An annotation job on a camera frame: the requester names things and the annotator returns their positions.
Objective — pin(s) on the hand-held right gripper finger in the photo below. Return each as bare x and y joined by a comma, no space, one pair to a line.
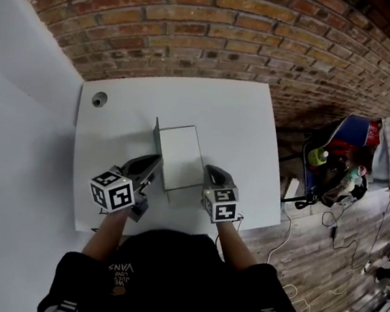
227,182
208,181

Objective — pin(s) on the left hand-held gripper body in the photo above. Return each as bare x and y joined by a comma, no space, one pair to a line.
116,194

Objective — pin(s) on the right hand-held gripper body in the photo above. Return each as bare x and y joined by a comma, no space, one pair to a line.
222,206

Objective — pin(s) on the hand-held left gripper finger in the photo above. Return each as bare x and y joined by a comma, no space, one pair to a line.
151,176
128,165

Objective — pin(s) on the white notebook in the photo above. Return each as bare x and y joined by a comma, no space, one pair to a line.
180,156

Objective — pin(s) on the person's left forearm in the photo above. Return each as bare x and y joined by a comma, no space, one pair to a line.
106,236

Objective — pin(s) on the person's right forearm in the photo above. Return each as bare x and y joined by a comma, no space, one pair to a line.
234,246

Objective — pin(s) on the black tripod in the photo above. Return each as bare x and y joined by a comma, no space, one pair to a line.
298,202

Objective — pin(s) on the large green bottle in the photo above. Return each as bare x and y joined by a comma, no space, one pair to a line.
317,156

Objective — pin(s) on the person's black t-shirt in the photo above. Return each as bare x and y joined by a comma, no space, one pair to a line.
174,294

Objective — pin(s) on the dark brown bag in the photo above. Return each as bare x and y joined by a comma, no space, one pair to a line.
335,189

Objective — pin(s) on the red bag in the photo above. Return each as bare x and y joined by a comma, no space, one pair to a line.
339,147

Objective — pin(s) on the pale green bottle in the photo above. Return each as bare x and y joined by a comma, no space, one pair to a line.
347,184

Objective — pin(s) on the teal pink bottle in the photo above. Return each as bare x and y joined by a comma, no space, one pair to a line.
357,172

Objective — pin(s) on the blue chair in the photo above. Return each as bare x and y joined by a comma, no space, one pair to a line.
353,128

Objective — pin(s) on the red box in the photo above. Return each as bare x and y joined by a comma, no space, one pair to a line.
374,134

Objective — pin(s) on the white power strip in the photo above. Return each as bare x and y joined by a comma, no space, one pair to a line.
366,268

